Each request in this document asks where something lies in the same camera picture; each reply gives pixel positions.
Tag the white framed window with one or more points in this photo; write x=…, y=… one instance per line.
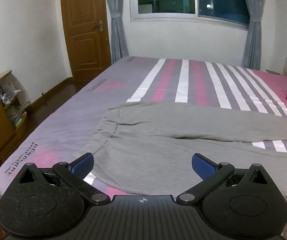
x=231, y=12

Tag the grey curtain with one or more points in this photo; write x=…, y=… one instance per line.
x=119, y=48
x=253, y=46

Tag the grey sweatpants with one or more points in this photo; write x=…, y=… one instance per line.
x=147, y=147

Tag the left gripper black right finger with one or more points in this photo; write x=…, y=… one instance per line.
x=234, y=202

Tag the striped pink purple bed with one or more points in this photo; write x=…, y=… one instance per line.
x=64, y=135

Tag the grey right curtain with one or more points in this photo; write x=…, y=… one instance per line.
x=253, y=46

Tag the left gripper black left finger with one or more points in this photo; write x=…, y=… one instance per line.
x=49, y=202

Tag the yellow wooden shelf cabinet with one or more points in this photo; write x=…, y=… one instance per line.
x=13, y=111

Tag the brown wooden door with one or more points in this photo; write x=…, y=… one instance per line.
x=86, y=35

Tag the grey left curtain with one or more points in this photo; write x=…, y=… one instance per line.
x=119, y=48

